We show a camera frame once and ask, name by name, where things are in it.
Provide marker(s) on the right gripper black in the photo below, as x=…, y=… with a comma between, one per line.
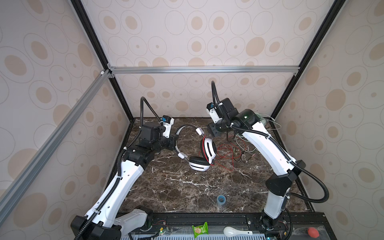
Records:
x=211, y=127

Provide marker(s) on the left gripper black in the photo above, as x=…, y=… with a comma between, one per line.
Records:
x=172, y=138

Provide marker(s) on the white black headphones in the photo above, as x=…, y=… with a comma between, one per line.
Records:
x=207, y=147

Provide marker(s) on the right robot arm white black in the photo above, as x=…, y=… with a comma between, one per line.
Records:
x=225, y=118

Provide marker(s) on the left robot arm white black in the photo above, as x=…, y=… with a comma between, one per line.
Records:
x=101, y=221

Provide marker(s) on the green headphones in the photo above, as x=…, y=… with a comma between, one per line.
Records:
x=262, y=119

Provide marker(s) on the blue tape roll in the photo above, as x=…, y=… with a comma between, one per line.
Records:
x=221, y=200

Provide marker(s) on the green snack packet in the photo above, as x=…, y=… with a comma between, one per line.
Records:
x=200, y=230

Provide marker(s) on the white ceramic spoon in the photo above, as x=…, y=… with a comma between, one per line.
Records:
x=232, y=232

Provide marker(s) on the red ball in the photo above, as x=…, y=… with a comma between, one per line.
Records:
x=313, y=232

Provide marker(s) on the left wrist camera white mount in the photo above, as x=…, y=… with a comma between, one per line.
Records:
x=167, y=123

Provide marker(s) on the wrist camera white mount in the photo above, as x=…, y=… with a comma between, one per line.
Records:
x=167, y=123
x=215, y=112

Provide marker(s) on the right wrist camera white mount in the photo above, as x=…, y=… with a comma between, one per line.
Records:
x=215, y=112

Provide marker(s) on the horizontal aluminium rail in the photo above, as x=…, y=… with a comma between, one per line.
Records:
x=205, y=69

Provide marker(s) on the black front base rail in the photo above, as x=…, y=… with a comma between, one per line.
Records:
x=178, y=226

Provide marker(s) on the left diagonal aluminium rail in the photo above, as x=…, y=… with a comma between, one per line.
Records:
x=34, y=167

